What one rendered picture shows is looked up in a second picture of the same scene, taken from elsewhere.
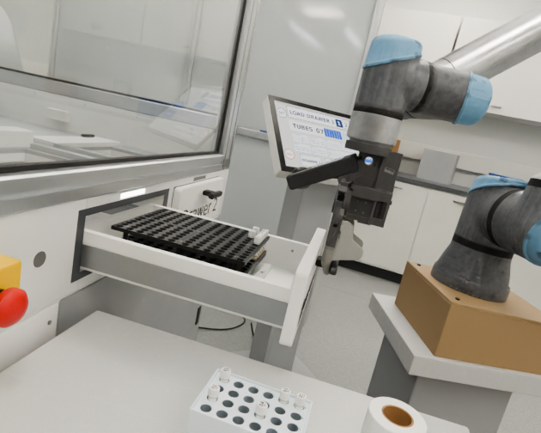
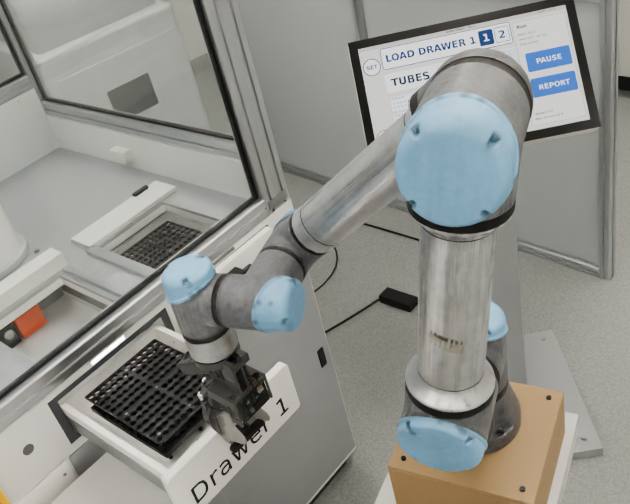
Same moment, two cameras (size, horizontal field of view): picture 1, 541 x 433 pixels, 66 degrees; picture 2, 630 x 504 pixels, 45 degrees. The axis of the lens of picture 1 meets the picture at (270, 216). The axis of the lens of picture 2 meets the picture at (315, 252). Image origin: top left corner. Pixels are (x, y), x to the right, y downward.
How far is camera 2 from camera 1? 1.09 m
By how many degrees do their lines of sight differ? 41
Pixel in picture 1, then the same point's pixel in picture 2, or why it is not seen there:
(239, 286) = (149, 470)
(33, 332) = (53, 486)
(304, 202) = not seen: hidden behind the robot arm
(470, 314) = (412, 478)
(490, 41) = (336, 192)
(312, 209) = not seen: hidden behind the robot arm
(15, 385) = not seen: outside the picture
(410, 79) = (195, 316)
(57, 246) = (40, 434)
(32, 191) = not seen: outside the picture
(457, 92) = (243, 320)
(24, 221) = not seen: outside the picture
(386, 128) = (201, 352)
